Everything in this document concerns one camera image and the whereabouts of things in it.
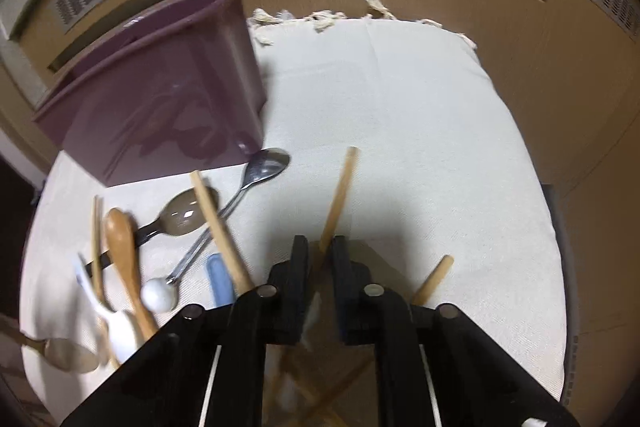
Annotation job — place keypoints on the white round-headed utensil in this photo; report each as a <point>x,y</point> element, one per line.
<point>157,296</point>

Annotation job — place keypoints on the white fringed cloth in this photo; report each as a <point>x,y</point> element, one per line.
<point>400,132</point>

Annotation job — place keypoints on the white plastic spoon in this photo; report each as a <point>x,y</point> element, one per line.
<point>120,332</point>

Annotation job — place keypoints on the brown wooden spoon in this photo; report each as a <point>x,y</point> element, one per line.
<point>120,237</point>

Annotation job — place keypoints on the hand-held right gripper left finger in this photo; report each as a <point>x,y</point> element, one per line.
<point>300,287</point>

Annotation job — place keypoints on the purple plastic container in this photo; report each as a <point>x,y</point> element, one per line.
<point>150,107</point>

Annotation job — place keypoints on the steel spoon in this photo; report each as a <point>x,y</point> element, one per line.
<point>265,167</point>

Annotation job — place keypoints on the wooden chopstick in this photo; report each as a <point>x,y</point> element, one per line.
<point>220,232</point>
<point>435,279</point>
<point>340,192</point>
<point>96,232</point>

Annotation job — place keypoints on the pale wooden spoon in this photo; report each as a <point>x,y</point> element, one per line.
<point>70,354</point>

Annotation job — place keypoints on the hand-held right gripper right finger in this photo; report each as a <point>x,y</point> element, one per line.
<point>345,307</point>

